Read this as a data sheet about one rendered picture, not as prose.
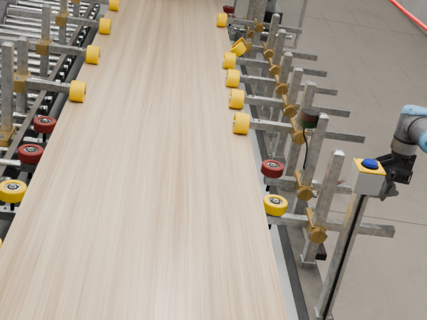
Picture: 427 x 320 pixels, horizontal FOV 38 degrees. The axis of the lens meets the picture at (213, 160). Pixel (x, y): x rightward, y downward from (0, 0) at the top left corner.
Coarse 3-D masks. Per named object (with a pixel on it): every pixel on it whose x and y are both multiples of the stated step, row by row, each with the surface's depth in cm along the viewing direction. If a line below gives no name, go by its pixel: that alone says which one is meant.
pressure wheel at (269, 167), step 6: (264, 162) 222; (270, 162) 224; (276, 162) 224; (264, 168) 220; (270, 168) 219; (276, 168) 219; (282, 168) 220; (264, 174) 220; (270, 174) 219; (276, 174) 219; (282, 174) 222
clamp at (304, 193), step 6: (294, 174) 228; (300, 174) 226; (300, 186) 219; (306, 186) 219; (312, 186) 220; (300, 192) 218; (306, 192) 218; (312, 192) 218; (300, 198) 219; (306, 198) 219
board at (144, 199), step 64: (128, 0) 395; (192, 0) 422; (128, 64) 291; (192, 64) 305; (64, 128) 221; (128, 128) 230; (192, 128) 239; (64, 192) 184; (128, 192) 190; (192, 192) 196; (256, 192) 203; (0, 256) 154; (64, 256) 158; (128, 256) 162; (192, 256) 167; (256, 256) 172
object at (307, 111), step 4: (304, 112) 207; (308, 112) 207; (312, 112) 208; (316, 112) 209; (304, 128) 210; (312, 132) 212; (304, 136) 212; (304, 160) 216; (304, 164) 217; (304, 168) 217
